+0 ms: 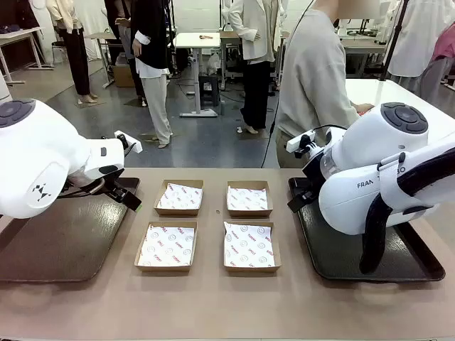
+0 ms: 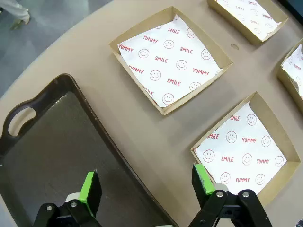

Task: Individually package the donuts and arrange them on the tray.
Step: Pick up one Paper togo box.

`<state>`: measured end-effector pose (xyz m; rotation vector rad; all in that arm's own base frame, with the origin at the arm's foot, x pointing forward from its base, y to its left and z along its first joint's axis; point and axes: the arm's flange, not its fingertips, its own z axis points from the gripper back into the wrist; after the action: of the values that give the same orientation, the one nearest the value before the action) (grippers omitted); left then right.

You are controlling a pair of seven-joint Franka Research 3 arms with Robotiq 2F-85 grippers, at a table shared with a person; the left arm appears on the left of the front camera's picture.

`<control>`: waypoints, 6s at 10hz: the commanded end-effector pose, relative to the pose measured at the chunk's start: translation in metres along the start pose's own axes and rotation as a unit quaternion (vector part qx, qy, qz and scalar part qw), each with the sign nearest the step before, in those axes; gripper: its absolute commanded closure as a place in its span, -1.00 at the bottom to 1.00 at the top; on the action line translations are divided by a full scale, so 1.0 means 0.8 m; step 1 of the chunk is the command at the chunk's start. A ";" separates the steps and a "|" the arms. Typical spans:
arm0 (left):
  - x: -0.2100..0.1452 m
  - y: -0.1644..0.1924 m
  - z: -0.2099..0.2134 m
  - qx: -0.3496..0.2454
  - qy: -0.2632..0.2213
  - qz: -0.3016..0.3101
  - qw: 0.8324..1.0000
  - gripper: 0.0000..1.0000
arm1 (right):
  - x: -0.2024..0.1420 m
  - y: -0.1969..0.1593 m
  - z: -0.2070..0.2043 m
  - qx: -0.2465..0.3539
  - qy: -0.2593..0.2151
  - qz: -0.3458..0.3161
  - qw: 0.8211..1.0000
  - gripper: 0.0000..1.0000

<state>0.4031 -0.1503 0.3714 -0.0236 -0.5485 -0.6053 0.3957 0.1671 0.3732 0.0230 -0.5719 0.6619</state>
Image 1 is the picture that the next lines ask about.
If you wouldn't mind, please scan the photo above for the large white table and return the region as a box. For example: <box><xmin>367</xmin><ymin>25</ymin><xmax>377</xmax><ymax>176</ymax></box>
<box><xmin>344</xmin><ymin>78</ymin><xmax>455</xmax><ymax>143</ymax></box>

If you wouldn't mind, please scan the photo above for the black handled tray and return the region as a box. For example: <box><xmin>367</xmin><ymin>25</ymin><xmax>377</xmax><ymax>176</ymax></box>
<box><xmin>287</xmin><ymin>176</ymin><xmax>446</xmax><ymax>283</ymax></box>

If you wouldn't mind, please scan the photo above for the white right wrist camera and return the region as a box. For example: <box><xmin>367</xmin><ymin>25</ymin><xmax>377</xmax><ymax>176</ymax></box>
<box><xmin>286</xmin><ymin>130</ymin><xmax>317</xmax><ymax>159</ymax></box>

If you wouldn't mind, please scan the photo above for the white plastic bag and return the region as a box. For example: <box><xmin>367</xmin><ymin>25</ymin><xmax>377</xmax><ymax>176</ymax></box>
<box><xmin>207</xmin><ymin>53</ymin><xmax>222</xmax><ymax>76</ymax></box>

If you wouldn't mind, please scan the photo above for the dark brown handled tray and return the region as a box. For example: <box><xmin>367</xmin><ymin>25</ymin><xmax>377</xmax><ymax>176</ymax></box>
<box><xmin>0</xmin><ymin>176</ymin><xmax>141</xmax><ymax>283</ymax></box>

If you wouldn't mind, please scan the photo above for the cardboard box on floor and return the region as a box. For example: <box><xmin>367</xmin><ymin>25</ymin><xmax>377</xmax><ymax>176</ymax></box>
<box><xmin>112</xmin><ymin>63</ymin><xmax>136</xmax><ymax>88</ymax></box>

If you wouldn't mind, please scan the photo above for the brown cardboard food box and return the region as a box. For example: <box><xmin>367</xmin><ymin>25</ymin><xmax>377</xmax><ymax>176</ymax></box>
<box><xmin>226</xmin><ymin>180</ymin><xmax>274</xmax><ymax>218</ymax></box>
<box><xmin>153</xmin><ymin>179</ymin><xmax>205</xmax><ymax>217</ymax></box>
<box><xmin>134</xmin><ymin>220</ymin><xmax>198</xmax><ymax>273</ymax></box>
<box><xmin>223</xmin><ymin>220</ymin><xmax>282</xmax><ymax>274</ymax></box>

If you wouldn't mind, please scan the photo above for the hanging white garment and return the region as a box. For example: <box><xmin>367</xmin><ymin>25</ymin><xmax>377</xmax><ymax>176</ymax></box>
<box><xmin>387</xmin><ymin>0</ymin><xmax>455</xmax><ymax>77</ymax></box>

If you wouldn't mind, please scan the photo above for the white red-printed paper liner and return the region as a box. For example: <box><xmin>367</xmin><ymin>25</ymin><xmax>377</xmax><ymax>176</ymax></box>
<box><xmin>137</xmin><ymin>223</ymin><xmax>196</xmax><ymax>267</ymax></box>
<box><xmin>156</xmin><ymin>182</ymin><xmax>203</xmax><ymax>210</ymax></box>
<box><xmin>227</xmin><ymin>185</ymin><xmax>268</xmax><ymax>211</ymax></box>
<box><xmin>223</xmin><ymin>222</ymin><xmax>277</xmax><ymax>269</ymax></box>

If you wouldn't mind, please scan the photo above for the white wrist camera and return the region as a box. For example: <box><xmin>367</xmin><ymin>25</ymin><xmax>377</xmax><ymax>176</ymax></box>
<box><xmin>114</xmin><ymin>130</ymin><xmax>144</xmax><ymax>154</ymax></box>
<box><xmin>286</xmin><ymin>130</ymin><xmax>317</xmax><ymax>159</ymax></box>

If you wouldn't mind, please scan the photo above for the pink garment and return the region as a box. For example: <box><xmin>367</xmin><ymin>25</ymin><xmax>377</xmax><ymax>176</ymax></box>
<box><xmin>432</xmin><ymin>23</ymin><xmax>455</xmax><ymax>63</ymax></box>

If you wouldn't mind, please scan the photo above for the dark left arm cable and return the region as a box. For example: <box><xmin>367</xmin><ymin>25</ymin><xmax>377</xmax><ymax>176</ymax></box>
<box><xmin>58</xmin><ymin>177</ymin><xmax>107</xmax><ymax>198</ymax></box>

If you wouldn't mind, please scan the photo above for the white standing desk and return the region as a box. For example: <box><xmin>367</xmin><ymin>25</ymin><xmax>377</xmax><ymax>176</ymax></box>
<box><xmin>173</xmin><ymin>31</ymin><xmax>222</xmax><ymax>118</ymax></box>

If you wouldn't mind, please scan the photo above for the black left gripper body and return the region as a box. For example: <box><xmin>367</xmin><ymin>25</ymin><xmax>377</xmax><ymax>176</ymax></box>
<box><xmin>102</xmin><ymin>176</ymin><xmax>129</xmax><ymax>202</ymax></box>

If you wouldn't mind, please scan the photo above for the black tripod pole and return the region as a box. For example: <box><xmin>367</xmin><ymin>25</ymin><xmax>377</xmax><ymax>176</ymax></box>
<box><xmin>379</xmin><ymin>0</ymin><xmax>410</xmax><ymax>82</ymax></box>

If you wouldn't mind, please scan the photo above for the person in white jacket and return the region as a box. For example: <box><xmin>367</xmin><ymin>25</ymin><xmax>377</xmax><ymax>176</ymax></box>
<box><xmin>227</xmin><ymin>0</ymin><xmax>282</xmax><ymax>135</ymax></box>

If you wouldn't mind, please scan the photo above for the person's right forearm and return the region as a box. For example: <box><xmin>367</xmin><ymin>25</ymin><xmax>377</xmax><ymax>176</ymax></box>
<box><xmin>336</xmin><ymin>76</ymin><xmax>360</xmax><ymax>120</ymax></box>

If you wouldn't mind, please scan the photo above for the black stool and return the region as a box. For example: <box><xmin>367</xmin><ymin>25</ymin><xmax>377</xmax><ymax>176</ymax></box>
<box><xmin>198</xmin><ymin>74</ymin><xmax>222</xmax><ymax>107</ymax></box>

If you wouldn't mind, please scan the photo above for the white side table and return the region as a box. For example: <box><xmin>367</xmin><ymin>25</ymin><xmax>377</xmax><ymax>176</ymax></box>
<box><xmin>0</xmin><ymin>27</ymin><xmax>46</xmax><ymax>85</ymax></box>

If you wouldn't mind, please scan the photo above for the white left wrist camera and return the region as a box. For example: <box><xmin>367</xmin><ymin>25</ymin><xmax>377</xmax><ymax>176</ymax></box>
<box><xmin>114</xmin><ymin>130</ymin><xmax>144</xmax><ymax>154</ymax></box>

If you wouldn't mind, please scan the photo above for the black right camera cable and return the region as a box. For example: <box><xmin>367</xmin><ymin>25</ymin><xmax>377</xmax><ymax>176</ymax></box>
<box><xmin>312</xmin><ymin>124</ymin><xmax>348</xmax><ymax>135</ymax></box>

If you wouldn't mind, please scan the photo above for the person in beige sweater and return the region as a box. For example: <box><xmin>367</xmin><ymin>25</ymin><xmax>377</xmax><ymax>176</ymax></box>
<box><xmin>275</xmin><ymin>0</ymin><xmax>374</xmax><ymax>168</ymax></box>

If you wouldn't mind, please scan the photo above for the grey work table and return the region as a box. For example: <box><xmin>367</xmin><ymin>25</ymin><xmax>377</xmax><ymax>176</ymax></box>
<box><xmin>339</xmin><ymin>31</ymin><xmax>388</xmax><ymax>79</ymax></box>

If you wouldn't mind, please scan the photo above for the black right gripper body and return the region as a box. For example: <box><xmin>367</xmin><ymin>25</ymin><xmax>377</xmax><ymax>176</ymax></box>
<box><xmin>301</xmin><ymin>152</ymin><xmax>325</xmax><ymax>200</ymax></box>

